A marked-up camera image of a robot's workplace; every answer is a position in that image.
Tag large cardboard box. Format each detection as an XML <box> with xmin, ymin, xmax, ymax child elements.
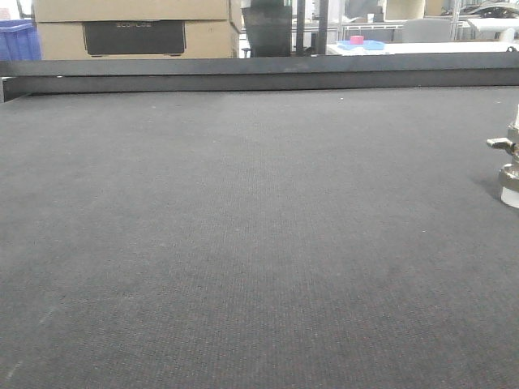
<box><xmin>33</xmin><ymin>0</ymin><xmax>242</xmax><ymax>60</ymax></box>

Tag black bin background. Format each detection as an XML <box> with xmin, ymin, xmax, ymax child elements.
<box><xmin>242</xmin><ymin>4</ymin><xmax>292</xmax><ymax>58</ymax></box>

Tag pink tape roll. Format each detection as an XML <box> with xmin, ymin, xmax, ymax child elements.
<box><xmin>350</xmin><ymin>35</ymin><xmax>364</xmax><ymax>45</ymax></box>

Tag blue tray on table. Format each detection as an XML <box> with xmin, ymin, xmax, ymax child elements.
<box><xmin>337</xmin><ymin>40</ymin><xmax>385</xmax><ymax>51</ymax></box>

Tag white background table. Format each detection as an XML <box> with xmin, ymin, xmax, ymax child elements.
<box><xmin>327</xmin><ymin>41</ymin><xmax>518</xmax><ymax>56</ymax></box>

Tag grey office chair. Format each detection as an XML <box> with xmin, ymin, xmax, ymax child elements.
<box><xmin>401</xmin><ymin>19</ymin><xmax>451</xmax><ymax>43</ymax></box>

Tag blue plastic crate background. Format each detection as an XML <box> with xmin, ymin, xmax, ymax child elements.
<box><xmin>0</xmin><ymin>19</ymin><xmax>41</xmax><ymax>62</ymax></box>

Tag black vertical post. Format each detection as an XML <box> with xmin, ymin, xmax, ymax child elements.
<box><xmin>315</xmin><ymin>0</ymin><xmax>329</xmax><ymax>55</ymax></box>

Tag black conveyor side rail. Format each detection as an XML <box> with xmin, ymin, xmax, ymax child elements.
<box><xmin>1</xmin><ymin>49</ymin><xmax>518</xmax><ymax>101</ymax></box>

